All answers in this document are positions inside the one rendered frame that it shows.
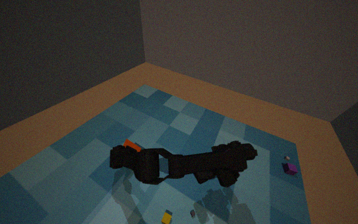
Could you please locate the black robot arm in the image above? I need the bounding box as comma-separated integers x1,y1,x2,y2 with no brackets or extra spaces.
110,141,258,188

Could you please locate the yellow cube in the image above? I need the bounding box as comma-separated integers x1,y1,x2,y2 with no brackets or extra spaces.
162,212,172,224

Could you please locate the purple block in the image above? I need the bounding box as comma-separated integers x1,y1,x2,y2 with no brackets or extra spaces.
283,163,298,175

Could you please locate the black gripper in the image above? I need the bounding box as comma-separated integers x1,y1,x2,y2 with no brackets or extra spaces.
194,170,215,184

